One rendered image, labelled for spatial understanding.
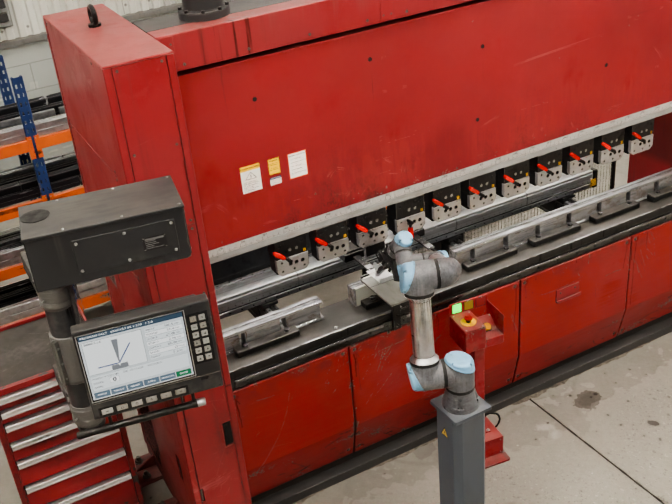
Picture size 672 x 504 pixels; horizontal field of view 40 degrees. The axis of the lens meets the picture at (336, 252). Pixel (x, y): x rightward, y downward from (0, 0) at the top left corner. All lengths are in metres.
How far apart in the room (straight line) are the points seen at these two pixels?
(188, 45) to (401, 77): 0.96
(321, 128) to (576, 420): 2.13
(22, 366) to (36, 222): 1.23
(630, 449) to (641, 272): 0.99
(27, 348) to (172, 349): 1.20
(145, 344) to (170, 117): 0.79
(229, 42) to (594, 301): 2.52
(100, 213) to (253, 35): 0.98
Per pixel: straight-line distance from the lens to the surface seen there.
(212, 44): 3.49
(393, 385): 4.47
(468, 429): 3.83
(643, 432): 4.98
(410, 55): 3.94
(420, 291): 3.51
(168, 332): 3.12
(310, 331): 4.14
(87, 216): 2.98
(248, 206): 3.78
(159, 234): 2.97
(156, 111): 3.27
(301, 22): 3.63
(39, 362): 4.12
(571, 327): 5.06
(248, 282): 4.34
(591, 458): 4.80
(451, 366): 3.67
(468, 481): 4.02
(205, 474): 4.09
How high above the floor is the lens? 3.20
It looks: 30 degrees down
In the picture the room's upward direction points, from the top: 5 degrees counter-clockwise
